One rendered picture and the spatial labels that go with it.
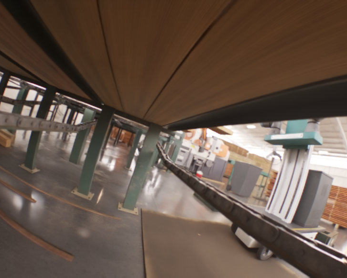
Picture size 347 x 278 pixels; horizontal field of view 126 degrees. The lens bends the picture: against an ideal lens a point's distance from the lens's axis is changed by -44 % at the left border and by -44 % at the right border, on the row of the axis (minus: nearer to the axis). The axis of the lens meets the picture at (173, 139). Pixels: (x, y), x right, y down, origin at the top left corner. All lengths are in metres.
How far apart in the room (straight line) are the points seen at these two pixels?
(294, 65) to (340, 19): 0.10
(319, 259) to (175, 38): 0.37
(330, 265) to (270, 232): 0.12
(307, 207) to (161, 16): 1.63
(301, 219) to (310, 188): 0.29
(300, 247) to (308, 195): 1.40
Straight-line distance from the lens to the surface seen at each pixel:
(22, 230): 0.91
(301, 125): 1.68
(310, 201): 1.63
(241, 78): 0.30
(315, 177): 1.65
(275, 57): 0.24
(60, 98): 1.94
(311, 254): 0.26
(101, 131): 1.29
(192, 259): 1.08
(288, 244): 0.28
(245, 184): 4.63
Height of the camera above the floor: 0.61
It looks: 4 degrees up
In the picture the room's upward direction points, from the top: 19 degrees clockwise
